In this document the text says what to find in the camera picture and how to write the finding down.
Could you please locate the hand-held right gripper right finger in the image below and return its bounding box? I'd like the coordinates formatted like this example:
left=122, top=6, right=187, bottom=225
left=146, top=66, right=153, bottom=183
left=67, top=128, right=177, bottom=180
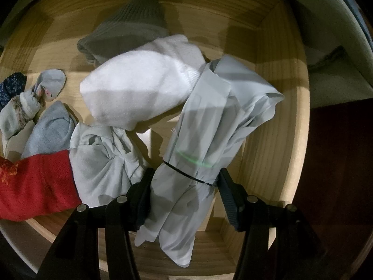
left=217, top=169, right=335, bottom=280

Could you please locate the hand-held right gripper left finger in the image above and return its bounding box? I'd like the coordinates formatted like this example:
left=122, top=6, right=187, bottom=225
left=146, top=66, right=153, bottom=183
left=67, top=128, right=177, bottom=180
left=38, top=168, right=156, bottom=280

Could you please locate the black elastic band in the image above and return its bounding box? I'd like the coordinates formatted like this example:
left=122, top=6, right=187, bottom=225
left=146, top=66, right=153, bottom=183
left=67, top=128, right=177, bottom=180
left=162, top=161, right=214, bottom=186

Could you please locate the light grey underwear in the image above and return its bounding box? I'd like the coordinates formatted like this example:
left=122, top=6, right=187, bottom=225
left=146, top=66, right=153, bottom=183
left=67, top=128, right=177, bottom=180
left=134, top=55, right=285, bottom=268

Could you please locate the red underwear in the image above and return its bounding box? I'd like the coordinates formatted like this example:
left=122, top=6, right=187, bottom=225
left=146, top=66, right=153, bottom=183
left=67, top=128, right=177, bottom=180
left=0, top=149, right=82, bottom=221

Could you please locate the white sock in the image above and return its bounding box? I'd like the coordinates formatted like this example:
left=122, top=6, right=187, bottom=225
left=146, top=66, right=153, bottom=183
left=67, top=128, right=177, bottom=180
left=79, top=34, right=206, bottom=131

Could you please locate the grey-blue sock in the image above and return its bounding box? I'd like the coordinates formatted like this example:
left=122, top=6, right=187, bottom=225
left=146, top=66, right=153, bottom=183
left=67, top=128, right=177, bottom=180
left=21, top=101, right=78, bottom=159

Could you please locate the pale patterned sock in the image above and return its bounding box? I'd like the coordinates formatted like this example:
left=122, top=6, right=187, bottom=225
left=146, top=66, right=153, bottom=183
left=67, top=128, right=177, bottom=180
left=0, top=69, right=67, bottom=149

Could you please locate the grey knit sock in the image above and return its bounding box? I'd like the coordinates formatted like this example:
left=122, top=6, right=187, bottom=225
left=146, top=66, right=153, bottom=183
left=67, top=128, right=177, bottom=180
left=76, top=0, right=171, bottom=66

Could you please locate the dark blue patterned underwear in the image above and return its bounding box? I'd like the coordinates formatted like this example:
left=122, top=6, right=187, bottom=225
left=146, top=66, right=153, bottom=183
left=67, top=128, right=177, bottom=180
left=0, top=72, right=27, bottom=110

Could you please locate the wooden drawer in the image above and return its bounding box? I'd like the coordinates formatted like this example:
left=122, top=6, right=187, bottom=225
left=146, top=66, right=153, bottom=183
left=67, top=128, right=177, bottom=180
left=0, top=0, right=311, bottom=277

